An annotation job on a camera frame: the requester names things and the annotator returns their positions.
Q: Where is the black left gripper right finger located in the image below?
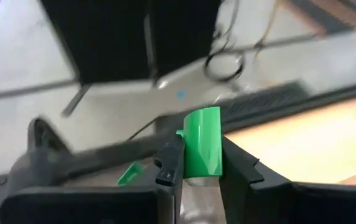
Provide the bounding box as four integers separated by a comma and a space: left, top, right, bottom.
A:
218, 136, 265, 224

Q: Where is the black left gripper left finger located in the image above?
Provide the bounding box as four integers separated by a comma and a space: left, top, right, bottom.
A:
152, 133, 186, 188

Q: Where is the clear grey plastic bin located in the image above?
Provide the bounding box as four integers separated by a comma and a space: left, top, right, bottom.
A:
0, 115, 225, 224

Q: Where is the black perforated table frame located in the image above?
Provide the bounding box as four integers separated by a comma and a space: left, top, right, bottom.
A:
218, 79, 356, 135

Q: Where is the black floor cable loop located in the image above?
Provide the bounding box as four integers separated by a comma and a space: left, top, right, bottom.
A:
203, 49, 246, 84

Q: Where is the yellow cable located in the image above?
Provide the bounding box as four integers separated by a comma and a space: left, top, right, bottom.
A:
254, 0, 281, 50

